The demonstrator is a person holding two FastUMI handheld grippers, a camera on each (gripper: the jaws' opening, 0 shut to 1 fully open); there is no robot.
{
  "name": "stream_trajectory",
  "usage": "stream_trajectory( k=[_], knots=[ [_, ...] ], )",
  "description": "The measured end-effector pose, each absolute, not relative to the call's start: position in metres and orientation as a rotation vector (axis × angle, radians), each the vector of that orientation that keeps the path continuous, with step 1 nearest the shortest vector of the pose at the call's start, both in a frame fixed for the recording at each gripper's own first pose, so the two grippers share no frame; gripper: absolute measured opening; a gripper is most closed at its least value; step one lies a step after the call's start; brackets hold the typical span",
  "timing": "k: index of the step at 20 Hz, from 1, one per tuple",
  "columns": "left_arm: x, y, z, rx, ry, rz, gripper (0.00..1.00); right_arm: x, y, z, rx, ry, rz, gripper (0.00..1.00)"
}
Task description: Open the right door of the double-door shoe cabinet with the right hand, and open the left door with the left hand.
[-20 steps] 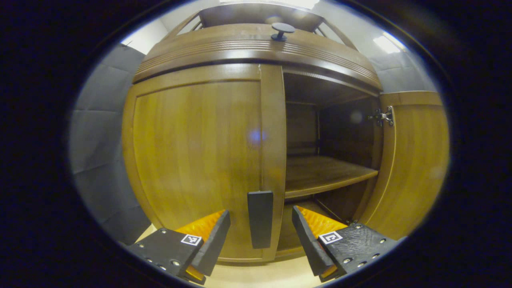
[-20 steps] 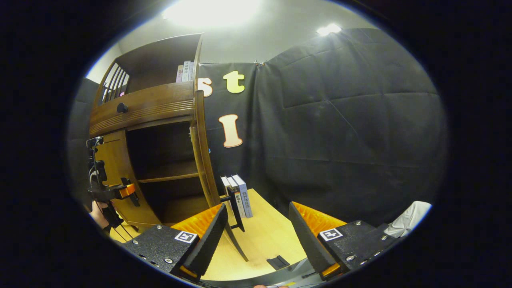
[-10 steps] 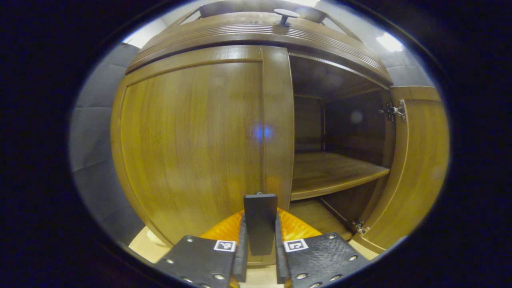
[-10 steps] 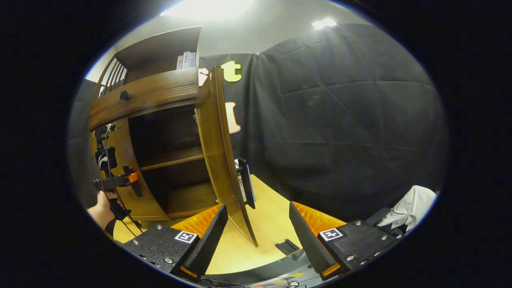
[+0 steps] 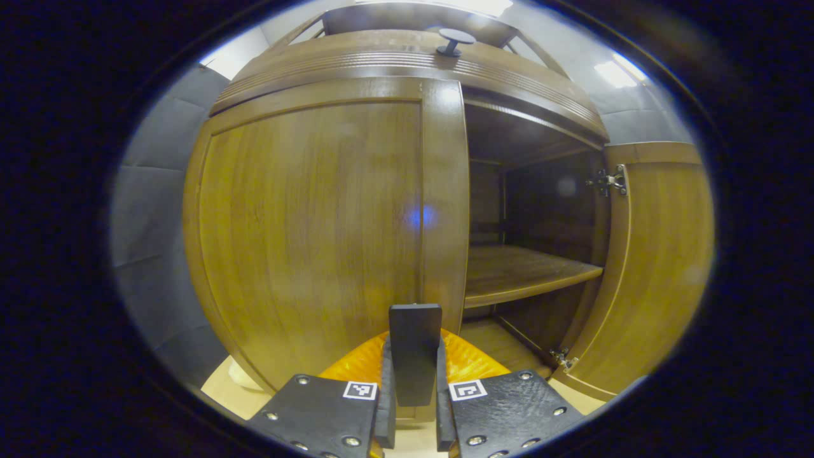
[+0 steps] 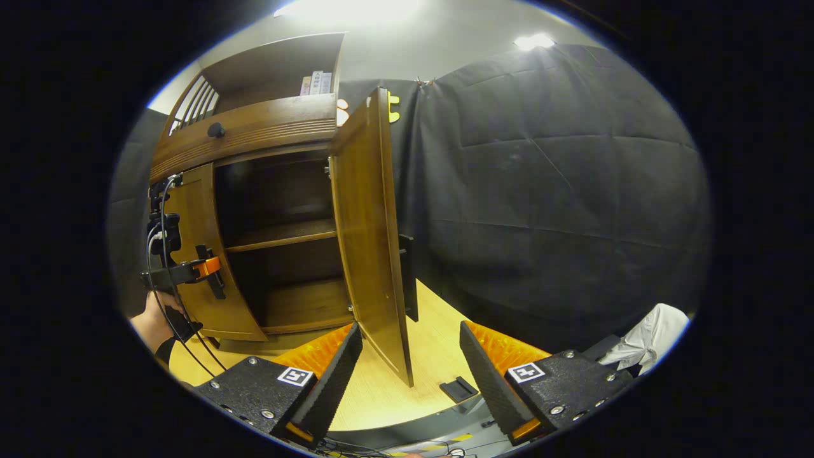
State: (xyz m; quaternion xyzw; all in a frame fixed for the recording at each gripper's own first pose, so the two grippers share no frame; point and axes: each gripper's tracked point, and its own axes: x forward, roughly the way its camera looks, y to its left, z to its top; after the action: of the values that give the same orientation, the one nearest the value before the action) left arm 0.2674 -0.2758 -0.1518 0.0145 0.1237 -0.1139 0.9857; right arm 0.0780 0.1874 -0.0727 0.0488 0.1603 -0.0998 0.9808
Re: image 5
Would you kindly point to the black round drawer knob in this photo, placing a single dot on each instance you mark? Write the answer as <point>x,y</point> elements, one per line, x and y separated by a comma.
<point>455,39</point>

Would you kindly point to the wooden cabinet drawer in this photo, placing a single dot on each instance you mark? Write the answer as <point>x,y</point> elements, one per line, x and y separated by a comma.
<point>381,60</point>

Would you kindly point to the large ceiling light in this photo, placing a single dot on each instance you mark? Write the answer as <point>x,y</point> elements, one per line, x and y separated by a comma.
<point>483,6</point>

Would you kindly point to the wooden cabinet inner shelf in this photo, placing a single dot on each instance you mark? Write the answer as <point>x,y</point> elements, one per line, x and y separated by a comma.
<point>515,273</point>

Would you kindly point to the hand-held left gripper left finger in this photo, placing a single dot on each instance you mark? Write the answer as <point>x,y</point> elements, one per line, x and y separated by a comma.
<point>385,413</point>

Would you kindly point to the wooden shoe cabinet door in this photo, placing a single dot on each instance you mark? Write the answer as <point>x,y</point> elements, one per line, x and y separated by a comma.
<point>661,267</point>
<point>305,222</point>

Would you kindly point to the small ceiling light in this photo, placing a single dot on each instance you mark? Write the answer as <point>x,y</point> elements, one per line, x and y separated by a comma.
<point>620,71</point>

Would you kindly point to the metal door hinge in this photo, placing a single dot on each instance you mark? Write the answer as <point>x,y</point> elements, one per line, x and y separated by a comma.
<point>564,358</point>
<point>609,181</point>

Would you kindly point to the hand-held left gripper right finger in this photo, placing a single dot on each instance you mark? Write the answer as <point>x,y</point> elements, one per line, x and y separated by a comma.
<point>444,420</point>

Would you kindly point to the wooden double-door shoe cabinet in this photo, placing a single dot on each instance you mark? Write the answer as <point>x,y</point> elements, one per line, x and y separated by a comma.
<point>540,210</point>

